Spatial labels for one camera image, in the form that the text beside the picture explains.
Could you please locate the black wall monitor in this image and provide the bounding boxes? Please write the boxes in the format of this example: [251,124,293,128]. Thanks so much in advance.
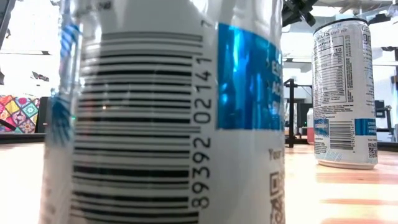
[374,100,386,119]

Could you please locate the black right table frame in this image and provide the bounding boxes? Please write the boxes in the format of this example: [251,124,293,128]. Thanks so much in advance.
[377,141,398,152]

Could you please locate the black curved cable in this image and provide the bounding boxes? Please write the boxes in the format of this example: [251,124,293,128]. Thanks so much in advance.
[0,118,16,132]

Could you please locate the black left table frame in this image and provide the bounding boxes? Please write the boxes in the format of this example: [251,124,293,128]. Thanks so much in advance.
[0,132,46,146]

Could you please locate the white can blue band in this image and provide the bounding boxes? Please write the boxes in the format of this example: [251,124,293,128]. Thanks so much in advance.
[39,0,286,224]

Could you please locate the black table frame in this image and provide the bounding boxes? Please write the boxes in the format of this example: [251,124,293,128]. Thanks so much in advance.
[377,141,398,152]
[0,132,46,146]

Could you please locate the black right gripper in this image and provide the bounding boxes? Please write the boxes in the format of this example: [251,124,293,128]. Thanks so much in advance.
[281,0,318,27]

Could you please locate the colourful patterned quilt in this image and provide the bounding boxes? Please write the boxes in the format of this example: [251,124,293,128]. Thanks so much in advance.
[0,94,41,134]

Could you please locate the pink white spindrift can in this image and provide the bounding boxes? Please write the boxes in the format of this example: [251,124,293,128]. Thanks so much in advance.
[307,108,315,146]

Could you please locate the white can black lid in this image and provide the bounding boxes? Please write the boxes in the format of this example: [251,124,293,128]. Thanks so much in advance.
[312,17,379,170]

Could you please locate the black office partition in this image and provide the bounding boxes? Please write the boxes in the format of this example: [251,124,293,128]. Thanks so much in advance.
[35,96,50,134]

